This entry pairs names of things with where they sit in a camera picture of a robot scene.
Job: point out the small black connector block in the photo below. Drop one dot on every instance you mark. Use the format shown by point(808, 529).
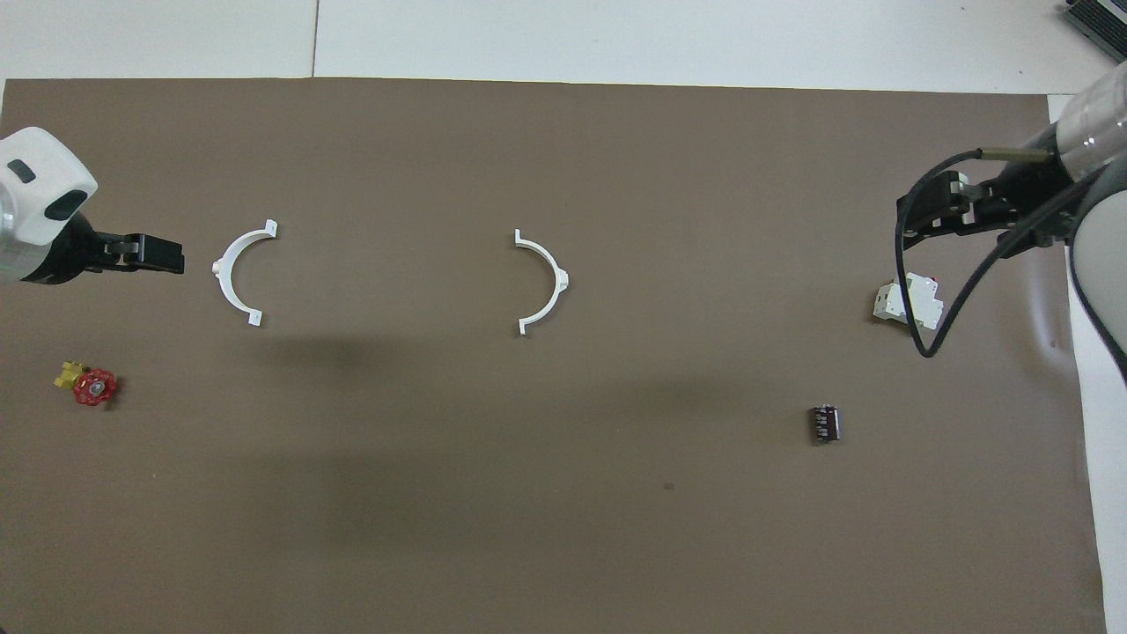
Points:
point(826, 424)

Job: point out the brown table mat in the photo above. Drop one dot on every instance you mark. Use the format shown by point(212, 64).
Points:
point(528, 484)

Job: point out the white circuit breaker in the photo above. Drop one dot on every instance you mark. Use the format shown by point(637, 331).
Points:
point(891, 304)

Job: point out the red handwheel yellow valve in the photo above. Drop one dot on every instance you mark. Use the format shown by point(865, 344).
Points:
point(93, 387)

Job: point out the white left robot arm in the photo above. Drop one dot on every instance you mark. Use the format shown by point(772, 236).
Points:
point(40, 189)

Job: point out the grey ribbed device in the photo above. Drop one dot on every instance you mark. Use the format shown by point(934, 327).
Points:
point(1105, 22)

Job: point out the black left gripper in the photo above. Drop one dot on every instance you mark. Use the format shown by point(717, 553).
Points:
point(70, 255)

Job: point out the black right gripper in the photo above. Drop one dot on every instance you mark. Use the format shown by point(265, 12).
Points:
point(1026, 189)

